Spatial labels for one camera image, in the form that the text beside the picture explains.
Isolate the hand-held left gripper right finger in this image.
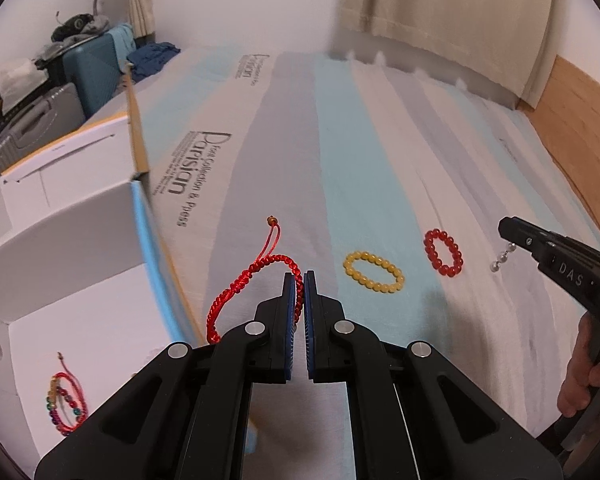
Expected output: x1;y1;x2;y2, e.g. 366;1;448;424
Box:
302;271;563;480

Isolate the teal suitcase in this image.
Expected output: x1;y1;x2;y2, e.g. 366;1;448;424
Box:
62;25;136;121

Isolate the person's right hand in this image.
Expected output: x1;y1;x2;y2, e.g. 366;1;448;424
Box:
557;317;600;418

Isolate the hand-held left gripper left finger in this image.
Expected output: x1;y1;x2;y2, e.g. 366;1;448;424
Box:
34;272;306;480

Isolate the small red cord bracelet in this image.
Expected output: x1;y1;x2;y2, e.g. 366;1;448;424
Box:
206;216;306;346

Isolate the white cardboard box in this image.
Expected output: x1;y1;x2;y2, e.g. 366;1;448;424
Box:
0;60;206;463

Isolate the striped bed sheet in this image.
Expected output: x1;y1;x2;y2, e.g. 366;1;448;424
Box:
130;42;600;480

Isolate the blue clothing pile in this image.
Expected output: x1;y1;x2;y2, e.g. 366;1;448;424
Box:
130;42;181;83

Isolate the multicolour glass bead bracelet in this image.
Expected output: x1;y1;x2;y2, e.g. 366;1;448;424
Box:
45;377;88;426

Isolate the grey suitcase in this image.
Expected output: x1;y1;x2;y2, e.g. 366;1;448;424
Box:
0;82;88;181

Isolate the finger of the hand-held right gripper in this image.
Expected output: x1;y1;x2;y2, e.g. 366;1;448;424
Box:
498;216;548;263

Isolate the beige window curtain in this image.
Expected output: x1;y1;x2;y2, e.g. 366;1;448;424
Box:
340;0;556;111

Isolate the dark clothes pile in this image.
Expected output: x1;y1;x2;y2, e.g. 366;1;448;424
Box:
50;12;113;43

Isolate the yellow bead bracelet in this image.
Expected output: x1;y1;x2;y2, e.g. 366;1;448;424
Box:
342;251;406;295

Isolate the tied beige curtain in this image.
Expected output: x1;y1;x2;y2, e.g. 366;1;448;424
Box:
125;0;158;46

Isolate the red bead bracelet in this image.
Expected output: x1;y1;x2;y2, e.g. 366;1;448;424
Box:
423;228;465;277

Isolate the silver bead bracelet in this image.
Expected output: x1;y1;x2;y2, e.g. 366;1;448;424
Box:
489;242;518;273

